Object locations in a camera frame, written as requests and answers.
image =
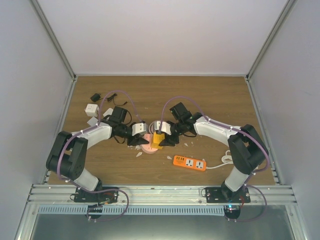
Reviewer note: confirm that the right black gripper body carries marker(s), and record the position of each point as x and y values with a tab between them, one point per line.
180	128

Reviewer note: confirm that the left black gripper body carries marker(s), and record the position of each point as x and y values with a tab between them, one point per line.
122	130

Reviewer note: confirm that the yellow cube socket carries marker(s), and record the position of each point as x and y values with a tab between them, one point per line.
156	140

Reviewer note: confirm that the pink round socket base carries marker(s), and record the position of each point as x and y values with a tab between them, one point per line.
147	148

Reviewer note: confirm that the white cube adapter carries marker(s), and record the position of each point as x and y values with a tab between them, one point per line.
108	112

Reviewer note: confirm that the orange power strip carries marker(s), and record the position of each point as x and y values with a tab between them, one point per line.
189	163

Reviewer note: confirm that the white USB charger plug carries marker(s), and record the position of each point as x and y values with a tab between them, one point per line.
92	121

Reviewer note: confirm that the white tiger cube plug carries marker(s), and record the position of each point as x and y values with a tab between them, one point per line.
92	110

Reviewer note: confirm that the black power adapter with cable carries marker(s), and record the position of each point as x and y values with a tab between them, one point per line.
97	97

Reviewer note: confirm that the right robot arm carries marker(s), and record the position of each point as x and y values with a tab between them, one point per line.
246	147

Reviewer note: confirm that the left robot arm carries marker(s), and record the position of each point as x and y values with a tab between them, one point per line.
68	154

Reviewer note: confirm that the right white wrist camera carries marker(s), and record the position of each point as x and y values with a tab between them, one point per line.
161	126

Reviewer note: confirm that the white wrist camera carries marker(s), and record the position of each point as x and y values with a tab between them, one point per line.
139	128
161	126

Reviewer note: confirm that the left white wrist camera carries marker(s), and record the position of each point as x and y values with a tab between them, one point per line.
139	128

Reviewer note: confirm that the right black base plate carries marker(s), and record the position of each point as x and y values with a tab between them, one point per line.
218	194

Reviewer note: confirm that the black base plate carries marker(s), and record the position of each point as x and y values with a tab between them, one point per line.
108	196
218	194

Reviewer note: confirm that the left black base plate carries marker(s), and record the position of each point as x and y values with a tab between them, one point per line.
108	196

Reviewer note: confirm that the aluminium rail front frame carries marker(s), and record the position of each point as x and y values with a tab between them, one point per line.
161	195

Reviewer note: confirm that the grey slotted cable duct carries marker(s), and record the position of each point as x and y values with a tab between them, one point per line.
134	210

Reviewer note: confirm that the left aluminium corner post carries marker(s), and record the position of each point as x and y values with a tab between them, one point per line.
45	23

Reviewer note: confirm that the aluminium corner post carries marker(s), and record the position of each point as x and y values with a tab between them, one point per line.
288	6
45	23

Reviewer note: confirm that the right aluminium corner post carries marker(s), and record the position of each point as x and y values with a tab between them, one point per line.
288	6

